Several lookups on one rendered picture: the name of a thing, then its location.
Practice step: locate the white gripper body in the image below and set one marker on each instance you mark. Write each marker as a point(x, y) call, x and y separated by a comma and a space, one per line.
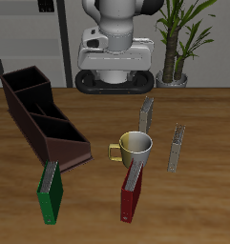
point(119, 61)

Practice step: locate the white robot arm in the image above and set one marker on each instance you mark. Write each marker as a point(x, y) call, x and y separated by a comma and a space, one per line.
point(116, 19)

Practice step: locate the thick grey book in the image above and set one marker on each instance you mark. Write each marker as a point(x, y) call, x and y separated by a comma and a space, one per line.
point(146, 116)

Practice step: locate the dark brown desk caddy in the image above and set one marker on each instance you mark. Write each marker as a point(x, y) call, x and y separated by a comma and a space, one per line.
point(52, 133)

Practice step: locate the red book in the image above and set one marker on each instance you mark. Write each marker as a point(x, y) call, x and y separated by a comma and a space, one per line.
point(130, 200)

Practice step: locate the green book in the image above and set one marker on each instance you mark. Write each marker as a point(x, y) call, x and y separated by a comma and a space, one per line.
point(52, 200)

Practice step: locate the green pot plant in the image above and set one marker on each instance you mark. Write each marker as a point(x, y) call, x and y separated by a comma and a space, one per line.
point(170, 57)

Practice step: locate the yellow and white mug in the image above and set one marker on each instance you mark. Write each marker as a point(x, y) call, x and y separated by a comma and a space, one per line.
point(135, 149)

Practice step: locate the light grey shelf unit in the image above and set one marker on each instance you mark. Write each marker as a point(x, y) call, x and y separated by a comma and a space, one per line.
point(24, 35)

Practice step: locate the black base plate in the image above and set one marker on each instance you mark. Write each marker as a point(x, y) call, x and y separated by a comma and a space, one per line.
point(87, 86)

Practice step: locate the dark vertical post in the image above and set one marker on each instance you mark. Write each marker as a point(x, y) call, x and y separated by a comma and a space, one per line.
point(65, 47)

